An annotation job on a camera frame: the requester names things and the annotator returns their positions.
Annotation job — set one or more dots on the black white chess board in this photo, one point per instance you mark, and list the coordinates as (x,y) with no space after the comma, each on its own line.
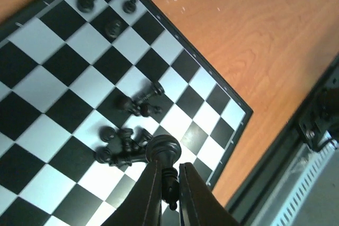
(61,77)

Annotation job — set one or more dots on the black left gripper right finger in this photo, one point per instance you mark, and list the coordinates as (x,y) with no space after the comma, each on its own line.
(198,206)

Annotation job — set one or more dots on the black pawn on board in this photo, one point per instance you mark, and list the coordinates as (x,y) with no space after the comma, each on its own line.
(113,29)

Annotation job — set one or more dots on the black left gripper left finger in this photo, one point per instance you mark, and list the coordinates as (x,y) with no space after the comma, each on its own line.
(143,204)

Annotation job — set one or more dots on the black chess pieces pile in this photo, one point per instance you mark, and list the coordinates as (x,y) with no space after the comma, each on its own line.
(132,151)

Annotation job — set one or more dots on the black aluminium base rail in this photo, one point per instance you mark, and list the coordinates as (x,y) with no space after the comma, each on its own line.
(316,114)

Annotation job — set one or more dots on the black chess piece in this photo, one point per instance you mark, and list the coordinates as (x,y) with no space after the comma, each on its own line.
(166,149)

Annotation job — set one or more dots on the light blue cable duct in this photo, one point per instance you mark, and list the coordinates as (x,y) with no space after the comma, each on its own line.
(292,193)

